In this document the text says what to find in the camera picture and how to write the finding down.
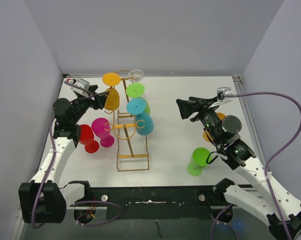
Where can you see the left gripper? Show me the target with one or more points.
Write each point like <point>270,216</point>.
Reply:
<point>99,98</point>

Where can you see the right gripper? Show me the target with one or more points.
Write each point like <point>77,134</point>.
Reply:
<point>187,107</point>

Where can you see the orange goblet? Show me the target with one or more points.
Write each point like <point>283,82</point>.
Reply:
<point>206,135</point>
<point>112,79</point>

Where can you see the light green goblet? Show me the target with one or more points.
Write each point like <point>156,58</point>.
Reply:
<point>137,90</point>

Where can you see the red goblet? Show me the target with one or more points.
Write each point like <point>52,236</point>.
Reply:
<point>87,139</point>

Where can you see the clear wine glass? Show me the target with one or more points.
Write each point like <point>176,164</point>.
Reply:
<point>135,76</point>

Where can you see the cyan goblet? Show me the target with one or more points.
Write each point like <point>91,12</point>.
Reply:
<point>143,121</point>

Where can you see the green goblet front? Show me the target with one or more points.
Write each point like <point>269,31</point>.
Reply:
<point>198,161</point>

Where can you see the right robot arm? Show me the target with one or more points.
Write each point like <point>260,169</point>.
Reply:
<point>277,208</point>

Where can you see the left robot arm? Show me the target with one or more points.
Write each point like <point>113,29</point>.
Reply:
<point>42,200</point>

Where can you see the magenta goblet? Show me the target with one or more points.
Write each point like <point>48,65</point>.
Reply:
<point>101,128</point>

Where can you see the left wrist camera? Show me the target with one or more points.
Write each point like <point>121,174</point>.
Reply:
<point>79,86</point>

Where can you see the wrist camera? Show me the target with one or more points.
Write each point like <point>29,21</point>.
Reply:
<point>221,95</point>
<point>79,86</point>

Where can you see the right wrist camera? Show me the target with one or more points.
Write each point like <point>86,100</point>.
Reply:
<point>221,95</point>

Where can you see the gold wire glass rack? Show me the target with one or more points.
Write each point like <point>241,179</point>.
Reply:
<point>123,126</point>

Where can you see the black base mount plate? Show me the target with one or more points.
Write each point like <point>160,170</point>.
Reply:
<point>150,203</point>

